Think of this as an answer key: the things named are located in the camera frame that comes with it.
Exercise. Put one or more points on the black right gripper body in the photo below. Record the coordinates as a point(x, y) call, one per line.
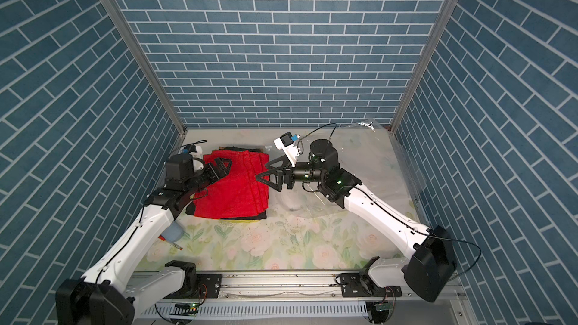
point(291, 179)

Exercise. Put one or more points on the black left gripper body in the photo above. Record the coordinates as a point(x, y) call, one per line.
point(208, 175)

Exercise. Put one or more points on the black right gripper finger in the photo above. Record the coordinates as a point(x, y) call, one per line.
point(276, 166)
point(270, 180)

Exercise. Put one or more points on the red garment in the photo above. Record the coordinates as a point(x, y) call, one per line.
point(235, 185)

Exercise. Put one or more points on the black garment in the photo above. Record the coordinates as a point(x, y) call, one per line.
point(226, 216)

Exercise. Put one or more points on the clear plastic vacuum bag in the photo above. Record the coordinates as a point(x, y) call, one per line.
point(368, 151)

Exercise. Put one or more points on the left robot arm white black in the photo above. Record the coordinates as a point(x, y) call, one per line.
point(102, 294)

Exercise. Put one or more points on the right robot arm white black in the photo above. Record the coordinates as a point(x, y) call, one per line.
point(430, 254)

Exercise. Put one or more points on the grey blue small object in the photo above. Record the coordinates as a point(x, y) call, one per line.
point(174, 232)

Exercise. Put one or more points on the red capped small pen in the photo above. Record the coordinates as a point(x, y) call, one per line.
point(174, 244)

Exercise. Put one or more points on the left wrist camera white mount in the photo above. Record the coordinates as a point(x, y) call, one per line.
point(195, 150)

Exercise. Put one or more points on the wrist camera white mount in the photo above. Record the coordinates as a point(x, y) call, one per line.
point(293, 145)
point(195, 150)

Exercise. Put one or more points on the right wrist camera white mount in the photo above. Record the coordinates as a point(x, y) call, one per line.
point(293, 145)

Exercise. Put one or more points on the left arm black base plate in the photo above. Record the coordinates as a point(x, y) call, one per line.
point(203, 286)

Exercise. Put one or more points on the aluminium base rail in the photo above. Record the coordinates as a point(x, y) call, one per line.
point(303, 294)

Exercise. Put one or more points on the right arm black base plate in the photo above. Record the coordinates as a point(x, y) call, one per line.
point(357, 285)

